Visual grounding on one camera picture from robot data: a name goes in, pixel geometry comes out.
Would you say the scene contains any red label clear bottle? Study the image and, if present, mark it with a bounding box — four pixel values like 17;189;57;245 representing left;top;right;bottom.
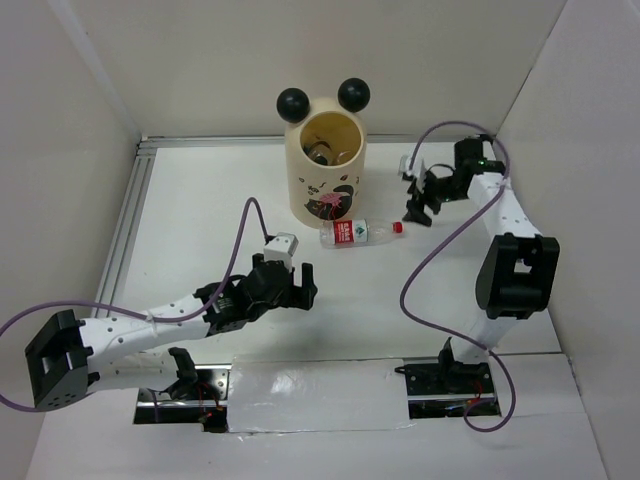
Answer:
319;219;404;248

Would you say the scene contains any black label black cap bottle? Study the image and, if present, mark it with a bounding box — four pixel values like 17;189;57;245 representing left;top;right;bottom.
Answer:
303;140;336;166

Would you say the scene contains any clear unlabelled plastic bottle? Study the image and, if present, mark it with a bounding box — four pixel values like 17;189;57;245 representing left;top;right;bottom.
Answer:
333;150;357;166

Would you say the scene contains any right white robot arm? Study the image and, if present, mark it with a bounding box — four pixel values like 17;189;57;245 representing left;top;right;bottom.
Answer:
399;135;560;392

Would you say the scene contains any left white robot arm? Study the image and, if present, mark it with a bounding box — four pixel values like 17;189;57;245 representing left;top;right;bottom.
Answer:
25;254;318;412

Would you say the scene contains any cream bin with black ears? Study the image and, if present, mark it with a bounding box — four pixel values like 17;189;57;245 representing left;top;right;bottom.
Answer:
276;78;371;228

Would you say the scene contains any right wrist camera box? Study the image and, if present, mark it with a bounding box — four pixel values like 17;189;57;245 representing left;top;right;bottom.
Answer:
398;155;427;182

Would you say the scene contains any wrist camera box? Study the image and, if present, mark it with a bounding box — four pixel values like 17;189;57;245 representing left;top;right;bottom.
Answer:
263;232;299;271
398;155;427;182

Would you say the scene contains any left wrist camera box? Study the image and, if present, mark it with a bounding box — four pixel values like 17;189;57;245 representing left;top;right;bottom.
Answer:
263;232;299;271

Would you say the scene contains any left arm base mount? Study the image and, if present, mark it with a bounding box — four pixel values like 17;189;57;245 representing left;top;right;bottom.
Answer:
133;347;231;434

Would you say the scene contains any aluminium frame rail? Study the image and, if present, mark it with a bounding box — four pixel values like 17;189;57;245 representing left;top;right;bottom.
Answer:
96;140;157;305

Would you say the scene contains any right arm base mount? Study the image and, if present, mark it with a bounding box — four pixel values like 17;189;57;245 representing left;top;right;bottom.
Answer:
394;340;501;420

